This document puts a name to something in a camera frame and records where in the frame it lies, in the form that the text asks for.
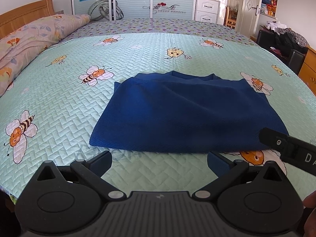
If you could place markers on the mint quilted bee bedspread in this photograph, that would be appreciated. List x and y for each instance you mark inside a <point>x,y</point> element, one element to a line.
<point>51,108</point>

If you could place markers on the white door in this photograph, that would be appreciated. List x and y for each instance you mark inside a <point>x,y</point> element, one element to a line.
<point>247,17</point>

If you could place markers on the blue knit sweater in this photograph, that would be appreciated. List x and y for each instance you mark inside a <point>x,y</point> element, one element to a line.
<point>174,112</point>

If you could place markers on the wooden chair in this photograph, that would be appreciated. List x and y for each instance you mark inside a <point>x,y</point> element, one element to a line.
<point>230,18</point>

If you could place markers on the heart pattern bedsheet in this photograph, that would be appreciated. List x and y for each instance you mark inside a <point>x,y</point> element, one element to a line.
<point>164,25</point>

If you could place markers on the wooden headboard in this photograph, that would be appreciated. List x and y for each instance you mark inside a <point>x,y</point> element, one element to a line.
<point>12,20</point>

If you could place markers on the wooden dresser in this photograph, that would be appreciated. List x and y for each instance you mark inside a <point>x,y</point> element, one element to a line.
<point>307,72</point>

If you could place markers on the clothes pile on stool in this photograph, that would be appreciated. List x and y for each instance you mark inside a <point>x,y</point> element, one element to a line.
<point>285,39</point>

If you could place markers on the floral pink pillow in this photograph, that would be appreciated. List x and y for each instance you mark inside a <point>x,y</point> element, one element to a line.
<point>22,46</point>

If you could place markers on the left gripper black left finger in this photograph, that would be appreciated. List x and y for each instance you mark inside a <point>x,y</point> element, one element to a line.
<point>90,172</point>

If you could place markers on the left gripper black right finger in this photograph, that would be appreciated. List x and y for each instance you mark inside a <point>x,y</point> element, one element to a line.
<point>228,173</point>

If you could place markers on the white drawer shelf unit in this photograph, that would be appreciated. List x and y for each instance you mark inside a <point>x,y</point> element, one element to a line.
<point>206,11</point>

